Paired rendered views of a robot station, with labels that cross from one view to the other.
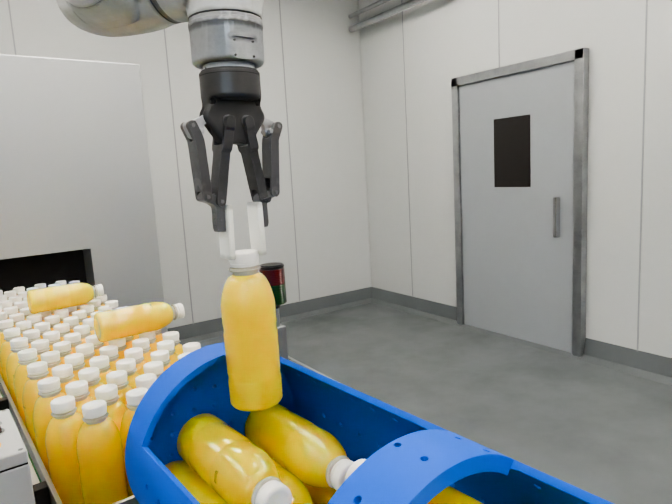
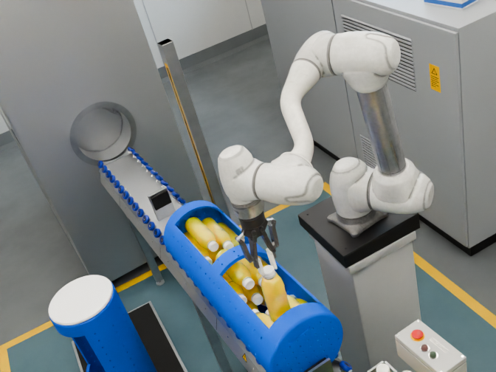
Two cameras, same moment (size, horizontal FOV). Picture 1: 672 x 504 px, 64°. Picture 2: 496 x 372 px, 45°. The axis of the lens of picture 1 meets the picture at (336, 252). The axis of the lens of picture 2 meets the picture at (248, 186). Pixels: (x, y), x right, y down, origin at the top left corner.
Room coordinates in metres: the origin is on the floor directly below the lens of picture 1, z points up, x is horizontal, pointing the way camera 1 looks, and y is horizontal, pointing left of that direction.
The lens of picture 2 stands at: (2.05, 0.53, 2.63)
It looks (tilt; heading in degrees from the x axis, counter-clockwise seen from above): 33 degrees down; 196
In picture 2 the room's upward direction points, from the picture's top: 16 degrees counter-clockwise
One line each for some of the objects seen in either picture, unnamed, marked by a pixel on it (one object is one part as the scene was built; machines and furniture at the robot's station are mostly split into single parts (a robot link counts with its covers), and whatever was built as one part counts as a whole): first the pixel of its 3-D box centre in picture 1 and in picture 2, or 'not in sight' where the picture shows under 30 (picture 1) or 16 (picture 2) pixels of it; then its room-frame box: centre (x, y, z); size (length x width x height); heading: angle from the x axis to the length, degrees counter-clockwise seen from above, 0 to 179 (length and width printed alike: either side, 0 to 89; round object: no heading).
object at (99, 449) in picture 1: (101, 465); not in sight; (0.88, 0.43, 1.00); 0.07 x 0.07 x 0.19
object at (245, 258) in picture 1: (244, 261); (269, 271); (0.70, 0.12, 1.37); 0.04 x 0.04 x 0.02
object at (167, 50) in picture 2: not in sight; (212, 186); (-0.57, -0.43, 0.85); 0.06 x 0.06 x 1.70; 37
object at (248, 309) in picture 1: (250, 333); (274, 295); (0.70, 0.12, 1.27); 0.07 x 0.07 x 0.19
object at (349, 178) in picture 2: not in sight; (352, 184); (0.11, 0.37, 1.23); 0.18 x 0.16 x 0.22; 67
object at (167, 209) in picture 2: not in sight; (162, 204); (-0.25, -0.59, 1.00); 0.10 x 0.04 x 0.15; 127
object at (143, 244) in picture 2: not in sight; (145, 248); (-0.76, -1.07, 0.31); 0.06 x 0.06 x 0.63; 37
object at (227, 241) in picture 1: (226, 231); (271, 258); (0.69, 0.14, 1.41); 0.03 x 0.01 x 0.07; 37
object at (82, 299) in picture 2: not in sight; (80, 299); (0.40, -0.79, 1.03); 0.28 x 0.28 x 0.01
